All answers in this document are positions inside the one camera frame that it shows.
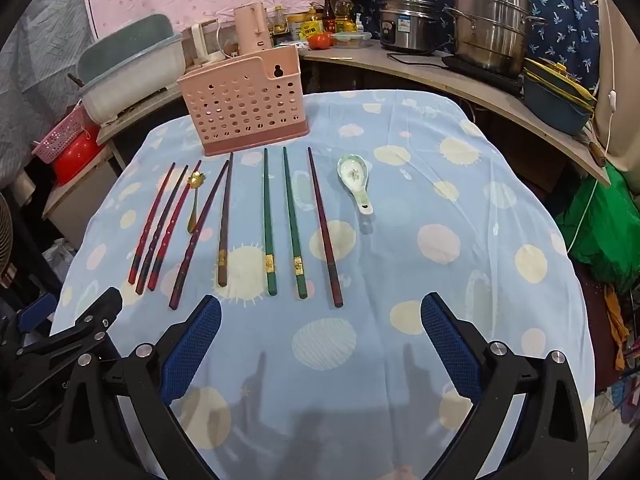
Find blue printed tablecloth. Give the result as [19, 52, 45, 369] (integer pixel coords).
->
[50, 91, 598, 480]

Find brown chopstick gold mark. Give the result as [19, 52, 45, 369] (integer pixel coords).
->
[216, 152, 235, 288]

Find black induction cooker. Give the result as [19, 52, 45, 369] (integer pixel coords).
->
[442, 55, 526, 96]

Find ceramic floral soup spoon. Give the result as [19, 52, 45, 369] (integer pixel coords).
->
[336, 155, 375, 216]

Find small pink mesh basket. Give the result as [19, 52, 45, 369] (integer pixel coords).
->
[32, 105, 86, 165]

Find green plastic bag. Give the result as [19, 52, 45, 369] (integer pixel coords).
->
[557, 165, 640, 306]

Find cooking oil bottle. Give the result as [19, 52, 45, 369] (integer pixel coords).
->
[336, 0, 356, 33]

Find grey striped curtain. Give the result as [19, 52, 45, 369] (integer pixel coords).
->
[0, 0, 101, 186]

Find wood-grain side table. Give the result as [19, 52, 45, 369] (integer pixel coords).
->
[42, 80, 186, 251]

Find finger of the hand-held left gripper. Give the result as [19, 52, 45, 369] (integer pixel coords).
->
[0, 292, 58, 341]
[12, 287, 123, 368]

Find white switch cable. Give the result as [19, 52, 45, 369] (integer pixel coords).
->
[575, 87, 618, 261]

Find black power cord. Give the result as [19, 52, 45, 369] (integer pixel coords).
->
[390, 51, 451, 67]

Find red black chopstick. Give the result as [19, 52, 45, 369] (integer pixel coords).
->
[147, 160, 202, 292]
[135, 164, 190, 296]
[128, 161, 177, 286]

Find pink perforated utensil holder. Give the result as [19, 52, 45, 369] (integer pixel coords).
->
[178, 44, 312, 157]

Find beige curved counter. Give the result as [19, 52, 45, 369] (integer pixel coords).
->
[300, 40, 613, 188]

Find white dish drainer teal lid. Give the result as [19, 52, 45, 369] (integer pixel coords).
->
[77, 14, 187, 126]

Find maroon chopstick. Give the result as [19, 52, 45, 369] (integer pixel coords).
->
[169, 159, 231, 311]
[307, 146, 345, 309]

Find yellow lidded tin can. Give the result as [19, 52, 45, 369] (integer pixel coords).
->
[287, 11, 313, 41]

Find clear food container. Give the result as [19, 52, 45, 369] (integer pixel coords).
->
[332, 31, 373, 50]

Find steel steamer pot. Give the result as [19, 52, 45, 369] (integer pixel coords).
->
[445, 0, 546, 78]

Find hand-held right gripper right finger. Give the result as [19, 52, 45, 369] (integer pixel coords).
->
[420, 291, 591, 480]

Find red plastic basin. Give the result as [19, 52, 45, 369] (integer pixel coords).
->
[52, 125, 101, 186]

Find pink electric kettle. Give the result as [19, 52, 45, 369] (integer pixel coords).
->
[234, 2, 273, 56]

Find green chopstick gold label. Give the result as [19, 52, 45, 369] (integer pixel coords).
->
[282, 146, 308, 301]
[262, 147, 278, 297]

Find gold flower spoon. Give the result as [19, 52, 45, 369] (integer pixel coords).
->
[186, 171, 207, 235]

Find grey plastic bag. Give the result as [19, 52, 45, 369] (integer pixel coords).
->
[42, 239, 76, 286]

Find electric fan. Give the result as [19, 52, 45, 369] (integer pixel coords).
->
[0, 195, 15, 288]

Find white glass blender jug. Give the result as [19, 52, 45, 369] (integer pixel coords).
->
[187, 19, 226, 67]

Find silver rice cooker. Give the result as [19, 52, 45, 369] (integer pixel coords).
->
[378, 0, 451, 53]

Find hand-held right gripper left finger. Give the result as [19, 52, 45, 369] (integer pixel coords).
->
[55, 294, 223, 480]

